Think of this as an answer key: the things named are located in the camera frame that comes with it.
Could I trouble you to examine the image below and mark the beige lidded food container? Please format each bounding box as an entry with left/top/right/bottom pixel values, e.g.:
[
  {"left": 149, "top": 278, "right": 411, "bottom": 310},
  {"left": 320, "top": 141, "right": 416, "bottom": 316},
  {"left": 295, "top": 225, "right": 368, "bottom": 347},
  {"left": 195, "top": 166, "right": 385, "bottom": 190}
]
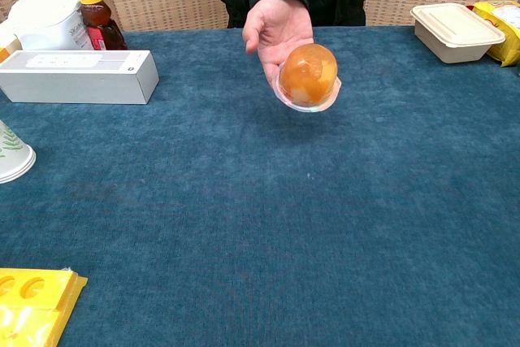
[{"left": 409, "top": 2, "right": 506, "bottom": 65}]

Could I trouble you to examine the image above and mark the long white cardboard box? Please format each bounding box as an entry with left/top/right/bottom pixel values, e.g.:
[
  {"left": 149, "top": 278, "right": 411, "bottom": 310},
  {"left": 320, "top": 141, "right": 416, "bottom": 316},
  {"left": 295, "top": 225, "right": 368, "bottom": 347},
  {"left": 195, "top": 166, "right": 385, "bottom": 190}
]
[{"left": 0, "top": 50, "right": 160, "bottom": 106}]

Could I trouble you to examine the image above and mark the person's bare hand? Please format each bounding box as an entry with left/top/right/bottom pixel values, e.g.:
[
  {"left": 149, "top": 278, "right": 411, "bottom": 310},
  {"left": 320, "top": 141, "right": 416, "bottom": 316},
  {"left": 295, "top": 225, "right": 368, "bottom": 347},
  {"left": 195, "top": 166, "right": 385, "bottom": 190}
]
[{"left": 242, "top": 0, "right": 315, "bottom": 89}]

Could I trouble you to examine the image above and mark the paper cup with leaf print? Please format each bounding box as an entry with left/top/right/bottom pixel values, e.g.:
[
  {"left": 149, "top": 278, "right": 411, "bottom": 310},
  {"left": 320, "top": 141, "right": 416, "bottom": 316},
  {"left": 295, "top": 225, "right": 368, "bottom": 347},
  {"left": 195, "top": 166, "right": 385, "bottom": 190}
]
[{"left": 0, "top": 119, "right": 37, "bottom": 184}]

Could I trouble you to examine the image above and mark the white round container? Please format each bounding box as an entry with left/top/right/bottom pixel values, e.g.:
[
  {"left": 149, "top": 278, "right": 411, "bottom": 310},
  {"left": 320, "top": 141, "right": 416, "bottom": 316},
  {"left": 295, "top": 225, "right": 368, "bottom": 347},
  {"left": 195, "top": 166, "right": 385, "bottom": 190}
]
[{"left": 7, "top": 0, "right": 95, "bottom": 52}]

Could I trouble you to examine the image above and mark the orange jelly cup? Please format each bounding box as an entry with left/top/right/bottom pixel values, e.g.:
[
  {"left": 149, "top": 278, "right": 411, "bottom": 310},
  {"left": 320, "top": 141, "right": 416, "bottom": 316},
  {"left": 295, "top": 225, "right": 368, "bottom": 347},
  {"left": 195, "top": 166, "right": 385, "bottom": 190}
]
[{"left": 275, "top": 43, "right": 342, "bottom": 113}]

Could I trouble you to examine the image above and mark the honey squeeze bottle yellow cap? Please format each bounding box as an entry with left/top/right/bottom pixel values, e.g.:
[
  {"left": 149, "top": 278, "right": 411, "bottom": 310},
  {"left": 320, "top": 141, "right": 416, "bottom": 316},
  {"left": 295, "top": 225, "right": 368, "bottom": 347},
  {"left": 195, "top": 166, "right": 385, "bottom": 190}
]
[{"left": 77, "top": 0, "right": 128, "bottom": 51}]

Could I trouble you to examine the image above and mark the blue tablecloth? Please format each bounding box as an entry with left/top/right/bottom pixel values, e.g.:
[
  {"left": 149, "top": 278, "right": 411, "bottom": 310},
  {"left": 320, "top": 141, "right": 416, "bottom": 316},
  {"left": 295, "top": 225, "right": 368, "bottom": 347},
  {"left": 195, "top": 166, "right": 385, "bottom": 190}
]
[{"left": 0, "top": 25, "right": 520, "bottom": 347}]

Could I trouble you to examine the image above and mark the yellow snack bag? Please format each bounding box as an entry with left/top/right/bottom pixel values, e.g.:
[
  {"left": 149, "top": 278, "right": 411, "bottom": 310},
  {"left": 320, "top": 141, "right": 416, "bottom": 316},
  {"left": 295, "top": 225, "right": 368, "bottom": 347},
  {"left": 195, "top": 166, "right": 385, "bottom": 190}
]
[{"left": 466, "top": 0, "right": 520, "bottom": 67}]

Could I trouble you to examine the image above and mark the yellow plastic tray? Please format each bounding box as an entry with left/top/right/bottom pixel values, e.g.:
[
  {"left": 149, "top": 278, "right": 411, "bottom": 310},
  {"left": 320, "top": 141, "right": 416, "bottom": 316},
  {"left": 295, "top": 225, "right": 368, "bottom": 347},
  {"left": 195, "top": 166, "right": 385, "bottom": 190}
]
[{"left": 0, "top": 267, "right": 89, "bottom": 347}]

